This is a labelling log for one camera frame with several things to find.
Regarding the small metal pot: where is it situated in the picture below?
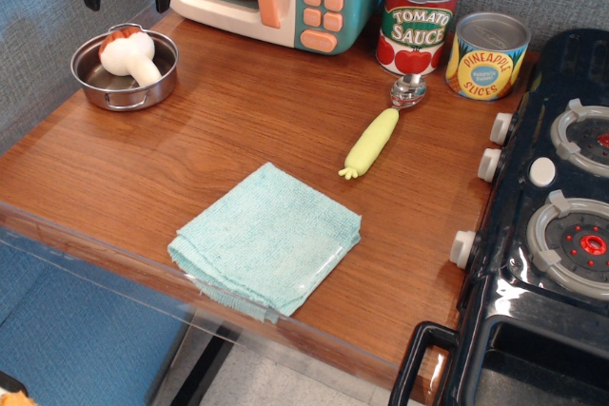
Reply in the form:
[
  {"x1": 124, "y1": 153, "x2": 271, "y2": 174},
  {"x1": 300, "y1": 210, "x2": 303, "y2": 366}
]
[{"x1": 70, "y1": 23, "x2": 180, "y2": 112}]

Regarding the light blue cloth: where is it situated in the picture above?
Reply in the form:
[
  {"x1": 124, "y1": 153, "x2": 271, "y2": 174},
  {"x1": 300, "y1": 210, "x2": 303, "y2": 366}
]
[{"x1": 167, "y1": 163, "x2": 362, "y2": 322}]

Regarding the plush white mushroom toy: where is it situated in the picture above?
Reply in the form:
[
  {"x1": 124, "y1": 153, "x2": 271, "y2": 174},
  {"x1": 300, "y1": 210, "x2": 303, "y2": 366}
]
[{"x1": 98, "y1": 26, "x2": 162, "y2": 87}]

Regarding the tomato sauce can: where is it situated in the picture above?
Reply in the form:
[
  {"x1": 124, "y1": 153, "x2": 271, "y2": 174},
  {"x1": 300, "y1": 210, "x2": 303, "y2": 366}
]
[{"x1": 376, "y1": 0, "x2": 458, "y2": 75}]

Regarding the pineapple slices can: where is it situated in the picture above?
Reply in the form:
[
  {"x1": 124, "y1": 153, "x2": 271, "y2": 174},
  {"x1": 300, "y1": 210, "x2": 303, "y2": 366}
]
[{"x1": 445, "y1": 11, "x2": 531, "y2": 101}]

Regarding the orange object at corner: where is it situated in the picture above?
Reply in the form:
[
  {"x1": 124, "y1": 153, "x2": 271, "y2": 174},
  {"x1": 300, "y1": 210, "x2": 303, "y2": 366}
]
[{"x1": 0, "y1": 372, "x2": 37, "y2": 406}]

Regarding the black toy stove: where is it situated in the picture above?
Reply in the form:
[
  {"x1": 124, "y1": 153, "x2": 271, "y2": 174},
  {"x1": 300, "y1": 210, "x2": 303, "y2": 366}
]
[{"x1": 390, "y1": 29, "x2": 608, "y2": 405}]

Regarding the spoon with yellow handle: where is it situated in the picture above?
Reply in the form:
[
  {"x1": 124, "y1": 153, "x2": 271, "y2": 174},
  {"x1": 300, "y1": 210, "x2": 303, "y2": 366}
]
[{"x1": 338, "y1": 73, "x2": 426, "y2": 180}]

